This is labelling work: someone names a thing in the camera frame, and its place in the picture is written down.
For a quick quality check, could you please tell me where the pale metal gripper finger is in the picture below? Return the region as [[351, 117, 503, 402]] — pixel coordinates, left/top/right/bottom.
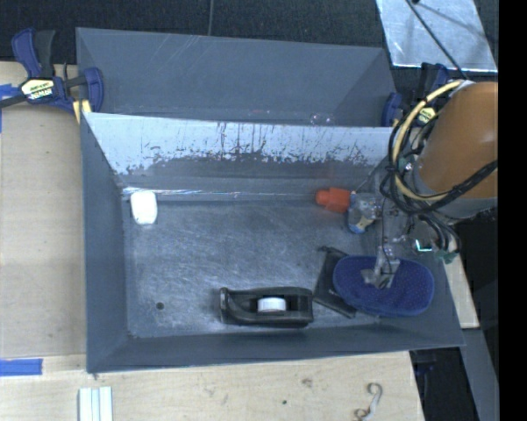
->
[[378, 246, 400, 290], [360, 255, 384, 286]]

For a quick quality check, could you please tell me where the black flat plate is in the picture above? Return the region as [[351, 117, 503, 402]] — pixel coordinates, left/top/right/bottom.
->
[[312, 246, 360, 319]]

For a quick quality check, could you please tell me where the black tape dispenser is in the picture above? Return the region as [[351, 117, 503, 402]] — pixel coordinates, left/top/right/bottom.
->
[[218, 286, 315, 328]]

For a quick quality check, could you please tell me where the grey metal bin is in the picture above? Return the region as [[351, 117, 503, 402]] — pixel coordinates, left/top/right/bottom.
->
[[75, 26, 466, 375]]

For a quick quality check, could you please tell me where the white small block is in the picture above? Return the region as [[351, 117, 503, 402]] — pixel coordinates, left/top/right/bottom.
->
[[130, 190, 159, 226]]

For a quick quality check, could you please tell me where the pale wood flat board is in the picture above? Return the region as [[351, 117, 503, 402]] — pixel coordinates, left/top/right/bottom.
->
[[0, 106, 89, 360]]

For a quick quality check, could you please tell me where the metal wire hook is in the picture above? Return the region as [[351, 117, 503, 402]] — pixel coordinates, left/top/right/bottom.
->
[[353, 382, 384, 421]]

